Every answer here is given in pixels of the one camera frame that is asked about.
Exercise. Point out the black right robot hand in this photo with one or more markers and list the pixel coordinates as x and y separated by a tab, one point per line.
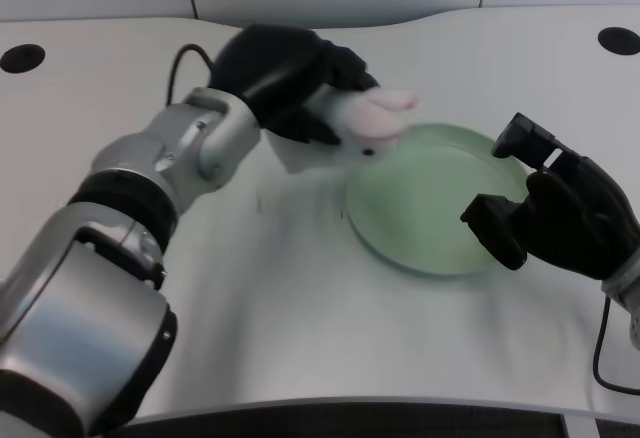
550	213

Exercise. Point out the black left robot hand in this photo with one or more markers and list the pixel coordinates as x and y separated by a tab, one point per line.
290	78

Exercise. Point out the white plush rabbit doll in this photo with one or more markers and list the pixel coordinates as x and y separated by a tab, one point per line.
367	118

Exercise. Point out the green round plate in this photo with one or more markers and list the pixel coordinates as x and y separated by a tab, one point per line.
430	208

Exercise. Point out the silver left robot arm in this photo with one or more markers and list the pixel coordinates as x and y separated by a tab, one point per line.
100	258

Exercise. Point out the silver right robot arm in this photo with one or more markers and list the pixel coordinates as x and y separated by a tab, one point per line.
625	303

